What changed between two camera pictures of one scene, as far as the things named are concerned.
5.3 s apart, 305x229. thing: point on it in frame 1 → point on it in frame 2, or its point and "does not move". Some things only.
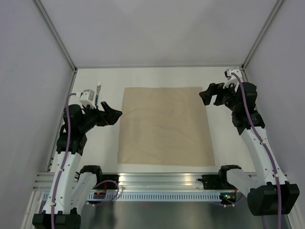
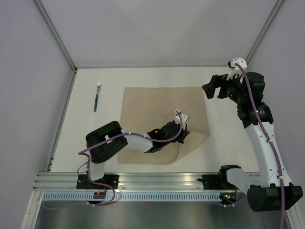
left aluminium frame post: (57, 36) does not move
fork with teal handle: (98, 87) does not move
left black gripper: (112, 117) → (184, 133)
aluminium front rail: (135, 182) does not move
